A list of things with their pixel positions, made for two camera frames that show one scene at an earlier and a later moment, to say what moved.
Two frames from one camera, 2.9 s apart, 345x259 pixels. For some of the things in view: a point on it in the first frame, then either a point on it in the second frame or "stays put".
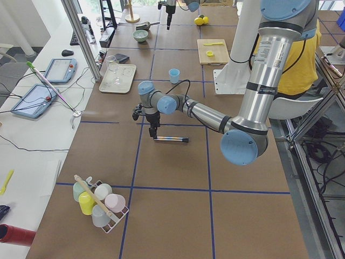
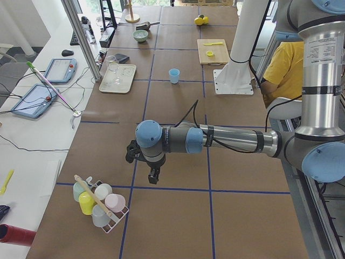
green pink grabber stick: [76, 114] stays put
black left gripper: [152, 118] to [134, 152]
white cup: [102, 190] stays put
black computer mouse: [66, 53] stays put
